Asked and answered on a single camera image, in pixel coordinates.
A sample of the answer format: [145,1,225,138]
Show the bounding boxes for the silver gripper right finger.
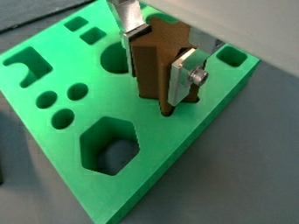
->
[167,29,217,106]

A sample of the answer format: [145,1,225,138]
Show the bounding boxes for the grey bin side walls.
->
[0,0,95,33]

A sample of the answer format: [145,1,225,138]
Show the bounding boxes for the brown star-shaped block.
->
[131,16,192,116]

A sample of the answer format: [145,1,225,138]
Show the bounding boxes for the green shape sorter board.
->
[0,0,259,224]

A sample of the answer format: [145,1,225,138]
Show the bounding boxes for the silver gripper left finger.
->
[107,0,151,76]

